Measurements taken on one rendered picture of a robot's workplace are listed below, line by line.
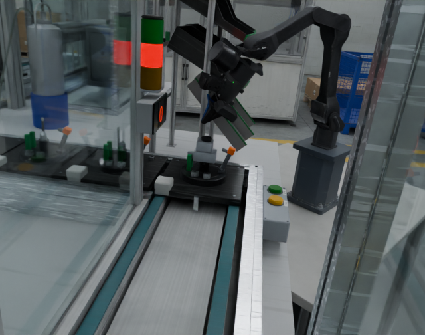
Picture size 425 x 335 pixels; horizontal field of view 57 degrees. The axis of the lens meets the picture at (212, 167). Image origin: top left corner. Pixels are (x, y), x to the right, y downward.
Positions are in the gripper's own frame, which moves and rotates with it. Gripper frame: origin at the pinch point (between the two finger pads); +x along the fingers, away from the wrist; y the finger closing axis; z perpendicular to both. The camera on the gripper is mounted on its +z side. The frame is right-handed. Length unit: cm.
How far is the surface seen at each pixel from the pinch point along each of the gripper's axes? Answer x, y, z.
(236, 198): 10.9, 17.0, -14.4
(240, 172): 10.7, 0.1, -20.8
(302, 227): 9.2, 17.2, -39.0
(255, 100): 60, -360, -198
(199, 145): 8.6, 2.8, -2.4
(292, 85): 17, -357, -224
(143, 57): -6.6, 12.6, 26.0
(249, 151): 18, -44, -46
